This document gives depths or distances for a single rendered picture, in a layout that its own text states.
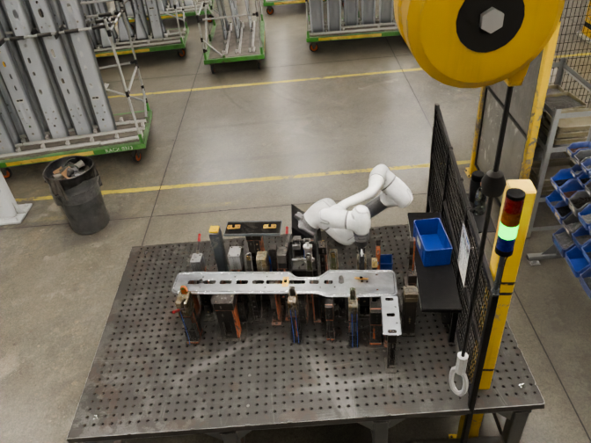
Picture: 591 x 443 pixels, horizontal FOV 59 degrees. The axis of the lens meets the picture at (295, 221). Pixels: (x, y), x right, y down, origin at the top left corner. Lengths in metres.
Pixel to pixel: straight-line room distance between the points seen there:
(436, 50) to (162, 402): 2.86
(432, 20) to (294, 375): 2.76
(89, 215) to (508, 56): 5.33
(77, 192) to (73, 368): 1.79
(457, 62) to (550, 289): 4.34
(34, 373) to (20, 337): 0.46
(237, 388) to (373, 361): 0.80
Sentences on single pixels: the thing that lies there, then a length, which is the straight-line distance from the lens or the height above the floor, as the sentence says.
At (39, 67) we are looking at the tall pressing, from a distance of 7.04.
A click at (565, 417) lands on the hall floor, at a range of 4.05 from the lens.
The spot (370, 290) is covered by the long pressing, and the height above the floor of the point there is 1.00.
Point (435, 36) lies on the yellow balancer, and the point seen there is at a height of 3.06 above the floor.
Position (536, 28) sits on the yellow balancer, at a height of 3.06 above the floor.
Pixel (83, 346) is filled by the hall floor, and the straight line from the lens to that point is 4.69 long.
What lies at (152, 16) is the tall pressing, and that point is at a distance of 10.30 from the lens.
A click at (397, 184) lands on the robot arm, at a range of 3.34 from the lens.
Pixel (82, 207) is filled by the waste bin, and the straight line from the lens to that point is 5.64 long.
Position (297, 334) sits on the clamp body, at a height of 0.76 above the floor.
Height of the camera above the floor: 3.23
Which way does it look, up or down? 37 degrees down
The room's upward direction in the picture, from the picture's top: 6 degrees counter-clockwise
